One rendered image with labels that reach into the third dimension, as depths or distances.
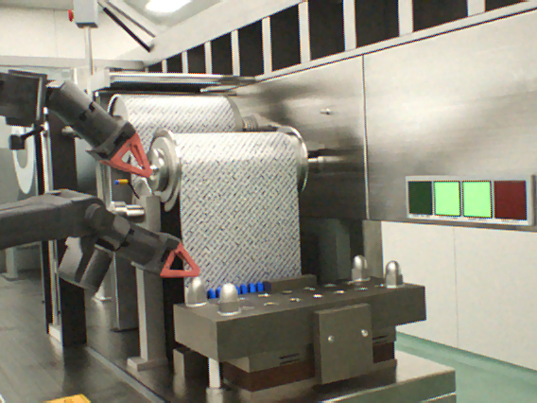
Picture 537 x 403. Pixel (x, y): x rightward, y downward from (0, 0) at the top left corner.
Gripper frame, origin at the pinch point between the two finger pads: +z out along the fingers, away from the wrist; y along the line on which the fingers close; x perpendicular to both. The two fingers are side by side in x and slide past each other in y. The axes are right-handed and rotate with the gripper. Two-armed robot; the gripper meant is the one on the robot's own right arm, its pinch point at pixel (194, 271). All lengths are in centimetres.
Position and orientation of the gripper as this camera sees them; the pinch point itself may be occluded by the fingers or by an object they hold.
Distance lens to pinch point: 120.0
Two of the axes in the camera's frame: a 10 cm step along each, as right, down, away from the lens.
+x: 3.9, -9.0, 2.0
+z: 7.7, 4.4, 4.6
